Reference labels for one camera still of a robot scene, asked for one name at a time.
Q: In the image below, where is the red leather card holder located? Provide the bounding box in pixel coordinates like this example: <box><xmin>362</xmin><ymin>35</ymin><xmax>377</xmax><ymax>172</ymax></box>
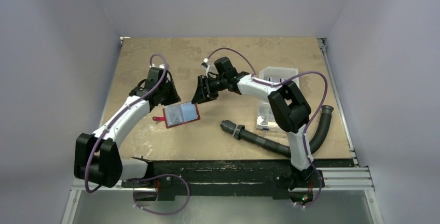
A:
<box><xmin>152</xmin><ymin>102</ymin><xmax>201</xmax><ymax>129</ymax></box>

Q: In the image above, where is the white plastic tray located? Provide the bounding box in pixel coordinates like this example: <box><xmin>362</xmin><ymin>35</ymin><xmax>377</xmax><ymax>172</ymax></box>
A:
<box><xmin>256</xmin><ymin>66</ymin><xmax>299</xmax><ymax>86</ymax></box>

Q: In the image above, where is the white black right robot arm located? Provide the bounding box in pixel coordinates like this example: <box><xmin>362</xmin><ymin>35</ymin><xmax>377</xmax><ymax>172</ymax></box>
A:
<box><xmin>191</xmin><ymin>57</ymin><xmax>317</xmax><ymax>186</ymax></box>

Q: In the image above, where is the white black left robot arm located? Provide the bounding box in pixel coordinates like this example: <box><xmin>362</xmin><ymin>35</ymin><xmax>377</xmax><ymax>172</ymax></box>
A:
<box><xmin>73</xmin><ymin>66</ymin><xmax>181</xmax><ymax>192</ymax></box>

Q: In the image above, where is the clear plastic screw box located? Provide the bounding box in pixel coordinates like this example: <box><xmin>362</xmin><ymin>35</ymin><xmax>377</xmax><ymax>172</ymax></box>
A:
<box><xmin>256</xmin><ymin>101</ymin><xmax>280</xmax><ymax>131</ymax></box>

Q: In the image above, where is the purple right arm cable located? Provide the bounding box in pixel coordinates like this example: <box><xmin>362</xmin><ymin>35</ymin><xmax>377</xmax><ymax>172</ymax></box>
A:
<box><xmin>202</xmin><ymin>47</ymin><xmax>329</xmax><ymax>209</ymax></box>

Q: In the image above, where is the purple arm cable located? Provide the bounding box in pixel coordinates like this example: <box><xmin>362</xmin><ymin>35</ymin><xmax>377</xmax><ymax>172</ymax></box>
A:
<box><xmin>84</xmin><ymin>54</ymin><xmax>190</xmax><ymax>216</ymax></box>
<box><xmin>202</xmin><ymin>47</ymin><xmax>329</xmax><ymax>209</ymax></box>

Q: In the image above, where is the black corrugated hose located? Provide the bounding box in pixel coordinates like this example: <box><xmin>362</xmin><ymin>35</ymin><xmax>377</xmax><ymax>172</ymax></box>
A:
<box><xmin>219</xmin><ymin>105</ymin><xmax>335</xmax><ymax>158</ymax></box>

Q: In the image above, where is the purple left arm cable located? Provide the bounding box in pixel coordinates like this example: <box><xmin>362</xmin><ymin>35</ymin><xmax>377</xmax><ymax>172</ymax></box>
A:
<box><xmin>84</xmin><ymin>54</ymin><xmax>190</xmax><ymax>216</ymax></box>

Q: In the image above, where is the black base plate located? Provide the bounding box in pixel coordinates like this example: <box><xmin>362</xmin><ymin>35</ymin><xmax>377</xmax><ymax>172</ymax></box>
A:
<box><xmin>121</xmin><ymin>160</ymin><xmax>325</xmax><ymax>201</ymax></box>

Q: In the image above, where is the aluminium frame rail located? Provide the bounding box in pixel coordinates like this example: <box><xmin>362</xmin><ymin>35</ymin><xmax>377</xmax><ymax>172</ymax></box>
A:
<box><xmin>71</xmin><ymin>166</ymin><xmax>375</xmax><ymax>191</ymax></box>

